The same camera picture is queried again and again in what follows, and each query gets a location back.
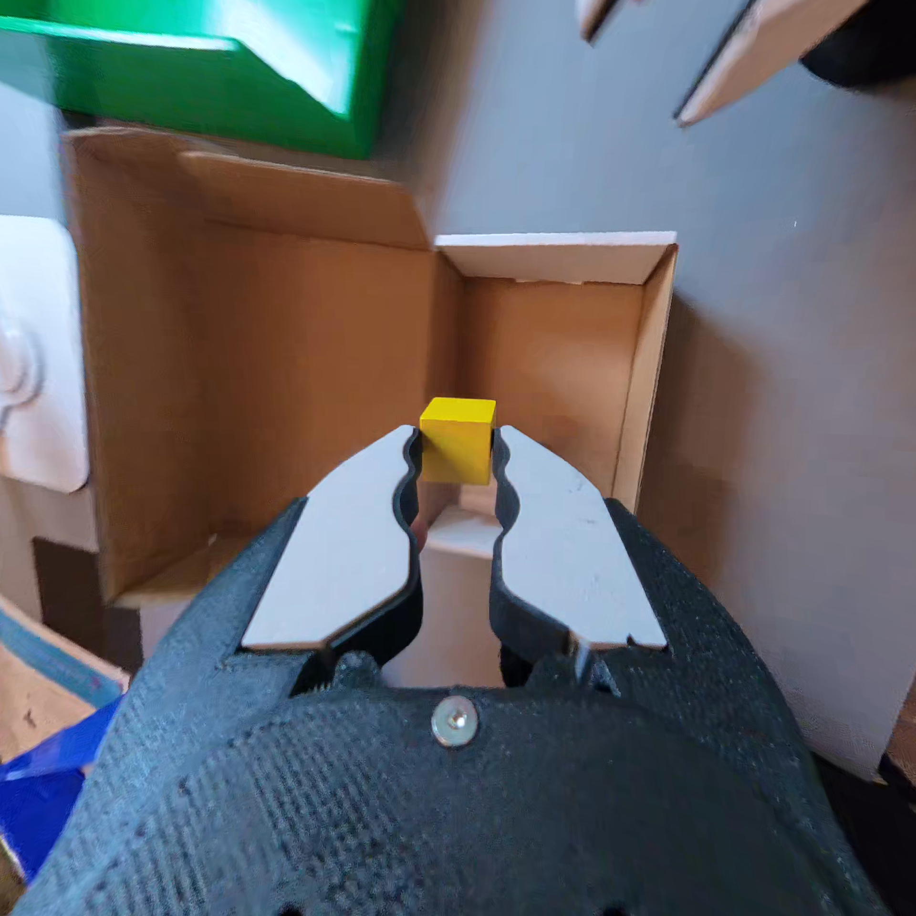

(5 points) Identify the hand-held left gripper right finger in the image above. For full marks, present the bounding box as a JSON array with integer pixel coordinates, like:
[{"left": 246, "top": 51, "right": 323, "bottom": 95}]
[{"left": 489, "top": 425, "right": 668, "bottom": 682}]

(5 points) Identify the green box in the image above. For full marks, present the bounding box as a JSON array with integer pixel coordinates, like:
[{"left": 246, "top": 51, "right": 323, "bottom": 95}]
[{"left": 0, "top": 0, "right": 402, "bottom": 160}]

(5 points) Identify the blue plastic sheet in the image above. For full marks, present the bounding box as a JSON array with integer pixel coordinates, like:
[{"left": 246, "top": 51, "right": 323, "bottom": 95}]
[{"left": 0, "top": 697, "right": 124, "bottom": 883}]

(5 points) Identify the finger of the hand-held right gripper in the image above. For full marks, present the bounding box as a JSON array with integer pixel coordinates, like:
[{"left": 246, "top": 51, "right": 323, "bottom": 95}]
[
  {"left": 576, "top": 0, "right": 625, "bottom": 45},
  {"left": 673, "top": 0, "right": 871, "bottom": 129}
]

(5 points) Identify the yellow wooden cube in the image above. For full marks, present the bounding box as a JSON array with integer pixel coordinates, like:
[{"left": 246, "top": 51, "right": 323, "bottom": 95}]
[{"left": 419, "top": 397, "right": 498, "bottom": 485}]

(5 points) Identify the white plastic device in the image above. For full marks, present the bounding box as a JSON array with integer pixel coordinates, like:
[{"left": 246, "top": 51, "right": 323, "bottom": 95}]
[{"left": 0, "top": 215, "right": 91, "bottom": 495}]

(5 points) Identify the cardboard piece with blue edge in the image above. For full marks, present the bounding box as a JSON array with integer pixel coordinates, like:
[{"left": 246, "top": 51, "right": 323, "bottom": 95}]
[{"left": 0, "top": 594, "right": 131, "bottom": 765}]

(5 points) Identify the brown cardboard box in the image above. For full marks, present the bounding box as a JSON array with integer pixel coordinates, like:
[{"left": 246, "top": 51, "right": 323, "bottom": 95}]
[{"left": 63, "top": 127, "right": 678, "bottom": 689}]

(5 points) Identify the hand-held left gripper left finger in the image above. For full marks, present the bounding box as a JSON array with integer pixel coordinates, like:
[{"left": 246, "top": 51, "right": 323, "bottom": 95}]
[{"left": 242, "top": 425, "right": 425, "bottom": 666}]

